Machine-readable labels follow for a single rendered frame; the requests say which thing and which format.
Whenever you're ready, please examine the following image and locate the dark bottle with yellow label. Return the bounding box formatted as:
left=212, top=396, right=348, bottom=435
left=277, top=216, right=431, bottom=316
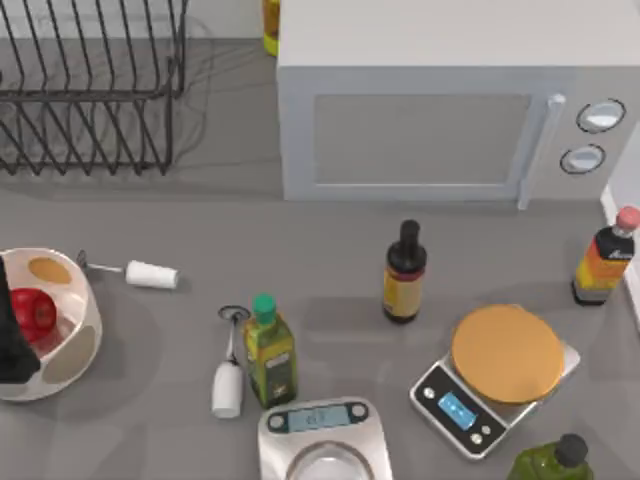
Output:
left=382, top=219, right=428, bottom=324

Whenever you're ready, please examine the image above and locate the green-capped olive oil bottle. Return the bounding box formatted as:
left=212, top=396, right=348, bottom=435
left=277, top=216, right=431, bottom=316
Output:
left=242, top=293, right=298, bottom=410

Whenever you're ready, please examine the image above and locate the white milk frother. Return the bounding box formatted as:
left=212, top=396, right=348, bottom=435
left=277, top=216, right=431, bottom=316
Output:
left=75, top=249, right=180, bottom=290
left=211, top=305, right=250, bottom=420

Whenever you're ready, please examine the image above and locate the steel scale with glass plate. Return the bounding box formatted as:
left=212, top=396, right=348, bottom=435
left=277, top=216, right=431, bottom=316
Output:
left=257, top=397, right=394, bottom=480

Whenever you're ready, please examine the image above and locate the pale microwave oven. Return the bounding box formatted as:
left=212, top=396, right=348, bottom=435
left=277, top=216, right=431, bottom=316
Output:
left=276, top=0, right=640, bottom=211

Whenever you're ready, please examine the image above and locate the scale with orange round plate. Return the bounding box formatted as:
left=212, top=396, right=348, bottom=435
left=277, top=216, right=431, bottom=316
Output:
left=409, top=303, right=582, bottom=460

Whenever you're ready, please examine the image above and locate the white fruit bowl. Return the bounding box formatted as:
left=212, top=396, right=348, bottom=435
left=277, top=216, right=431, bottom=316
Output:
left=0, top=246, right=104, bottom=403

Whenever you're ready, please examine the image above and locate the small microwave knob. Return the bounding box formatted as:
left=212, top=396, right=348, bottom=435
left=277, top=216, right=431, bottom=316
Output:
left=559, top=143, right=607, bottom=175

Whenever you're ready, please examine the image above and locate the red-capped orange label bottle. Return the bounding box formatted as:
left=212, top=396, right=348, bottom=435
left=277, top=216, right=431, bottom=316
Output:
left=571, top=205, right=640, bottom=307

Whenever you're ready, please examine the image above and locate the red apple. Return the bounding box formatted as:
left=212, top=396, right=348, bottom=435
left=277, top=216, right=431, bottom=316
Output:
left=9, top=287, right=58, bottom=344

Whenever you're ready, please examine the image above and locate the large microwave knob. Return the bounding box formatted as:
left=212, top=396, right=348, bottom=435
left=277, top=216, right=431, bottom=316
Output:
left=576, top=98, right=627, bottom=134

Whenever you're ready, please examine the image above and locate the black-capped green bottle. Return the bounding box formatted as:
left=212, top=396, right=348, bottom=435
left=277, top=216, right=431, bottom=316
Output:
left=505, top=433, right=596, bottom=480

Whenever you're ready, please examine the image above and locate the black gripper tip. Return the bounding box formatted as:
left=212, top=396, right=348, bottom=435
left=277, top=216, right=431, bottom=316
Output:
left=0, top=254, right=42, bottom=385

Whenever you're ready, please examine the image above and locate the black wire dish rack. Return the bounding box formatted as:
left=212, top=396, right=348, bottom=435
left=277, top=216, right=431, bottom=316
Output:
left=0, top=0, right=192, bottom=177

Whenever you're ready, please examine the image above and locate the microwave door handle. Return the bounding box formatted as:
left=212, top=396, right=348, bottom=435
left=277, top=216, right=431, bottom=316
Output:
left=517, top=93, right=567, bottom=211

